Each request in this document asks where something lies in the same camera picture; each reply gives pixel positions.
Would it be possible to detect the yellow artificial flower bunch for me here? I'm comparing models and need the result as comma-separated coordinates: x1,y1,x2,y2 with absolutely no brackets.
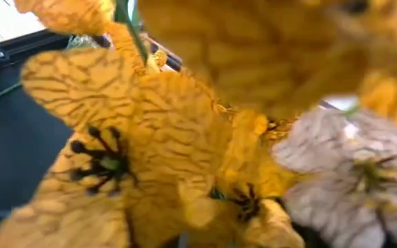
0,0,306,248
138,0,397,138

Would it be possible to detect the black table mat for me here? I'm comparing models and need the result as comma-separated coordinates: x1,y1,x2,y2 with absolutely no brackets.
0,37,79,248

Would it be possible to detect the black metal table frame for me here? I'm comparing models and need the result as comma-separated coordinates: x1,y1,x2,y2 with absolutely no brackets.
0,29,185,73

